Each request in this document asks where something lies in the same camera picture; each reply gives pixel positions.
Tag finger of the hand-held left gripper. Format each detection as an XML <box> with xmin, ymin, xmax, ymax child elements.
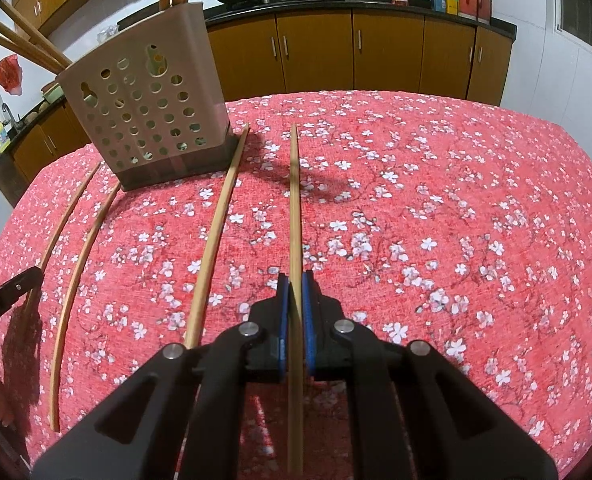
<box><xmin>5</xmin><ymin>266</ymin><xmax>44</xmax><ymax>299</ymax></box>

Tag green basin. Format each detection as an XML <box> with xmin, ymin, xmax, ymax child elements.
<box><xmin>41</xmin><ymin>80</ymin><xmax>67</xmax><ymax>106</ymax></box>

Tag wooden base cabinets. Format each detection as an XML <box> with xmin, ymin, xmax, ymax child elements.
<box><xmin>8</xmin><ymin>7</ymin><xmax>512</xmax><ymax>196</ymax></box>

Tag clear plastic bag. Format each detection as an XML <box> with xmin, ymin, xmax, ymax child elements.
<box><xmin>96</xmin><ymin>22</ymin><xmax>122</xmax><ymax>46</ymax></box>

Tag red plastic bag on hook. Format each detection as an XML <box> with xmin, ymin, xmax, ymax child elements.
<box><xmin>0</xmin><ymin>55</ymin><xmax>24</xmax><ymax>95</ymax></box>

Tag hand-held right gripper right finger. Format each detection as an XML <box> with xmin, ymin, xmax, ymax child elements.
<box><xmin>301</xmin><ymin>270</ymin><xmax>559</xmax><ymax>480</ymax></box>

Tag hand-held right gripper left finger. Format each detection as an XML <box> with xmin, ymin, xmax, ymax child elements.
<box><xmin>31</xmin><ymin>272</ymin><xmax>292</xmax><ymax>480</ymax></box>

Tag beige perforated chopstick holder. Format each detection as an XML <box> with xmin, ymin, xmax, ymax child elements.
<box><xmin>55</xmin><ymin>2</ymin><xmax>233</xmax><ymax>193</ymax></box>

